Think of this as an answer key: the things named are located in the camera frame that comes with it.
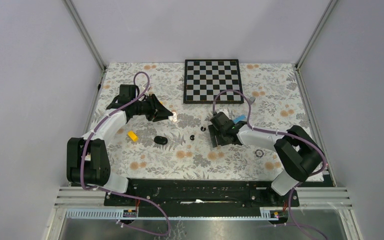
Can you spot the blue grey block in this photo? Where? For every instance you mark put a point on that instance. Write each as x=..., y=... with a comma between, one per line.
x=240, y=118

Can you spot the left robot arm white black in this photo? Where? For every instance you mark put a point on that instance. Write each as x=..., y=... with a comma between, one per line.
x=87, y=160

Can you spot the black oval earbud case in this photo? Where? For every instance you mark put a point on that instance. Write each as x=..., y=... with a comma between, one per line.
x=160, y=140

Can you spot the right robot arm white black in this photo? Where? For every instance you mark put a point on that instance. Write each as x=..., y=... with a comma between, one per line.
x=298, y=153

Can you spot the black white checkerboard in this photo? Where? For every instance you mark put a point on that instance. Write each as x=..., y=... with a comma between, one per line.
x=204, y=79

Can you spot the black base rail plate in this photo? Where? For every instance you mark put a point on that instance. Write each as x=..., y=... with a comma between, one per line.
x=177, y=196

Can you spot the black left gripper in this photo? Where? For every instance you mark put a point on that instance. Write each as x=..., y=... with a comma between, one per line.
x=157, y=111

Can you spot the yellow block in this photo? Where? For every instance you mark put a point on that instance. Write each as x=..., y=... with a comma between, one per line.
x=132, y=135

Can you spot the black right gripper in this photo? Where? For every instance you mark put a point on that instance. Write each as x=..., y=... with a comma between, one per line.
x=213, y=132

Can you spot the slotted grey cable duct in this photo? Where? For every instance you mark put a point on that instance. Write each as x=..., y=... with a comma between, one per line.
x=153, y=214

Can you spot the white earbud charging case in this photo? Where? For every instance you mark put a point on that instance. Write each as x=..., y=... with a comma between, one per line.
x=173, y=117

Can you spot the floral patterned table mat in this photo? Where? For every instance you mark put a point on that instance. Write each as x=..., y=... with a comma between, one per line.
x=278, y=105

